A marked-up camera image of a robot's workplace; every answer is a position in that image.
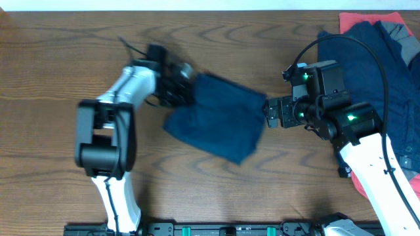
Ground navy blue shorts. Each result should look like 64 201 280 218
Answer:
163 73 266 165

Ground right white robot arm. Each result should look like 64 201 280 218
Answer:
263 93 419 235

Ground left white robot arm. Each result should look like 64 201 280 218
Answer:
74 59 194 235

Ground navy garment on pile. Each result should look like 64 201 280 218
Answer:
317 20 420 171

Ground red garment on pile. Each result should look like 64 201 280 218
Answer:
339 12 420 201

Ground grey garment on pile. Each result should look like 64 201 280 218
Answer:
381 22 419 186

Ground left black cable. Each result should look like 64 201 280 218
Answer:
103 35 148 236

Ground black cable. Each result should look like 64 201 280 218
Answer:
283 34 420 220
103 35 148 236

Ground right black cable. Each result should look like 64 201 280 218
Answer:
283 34 420 220

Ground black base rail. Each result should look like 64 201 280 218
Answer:
64 214 385 236

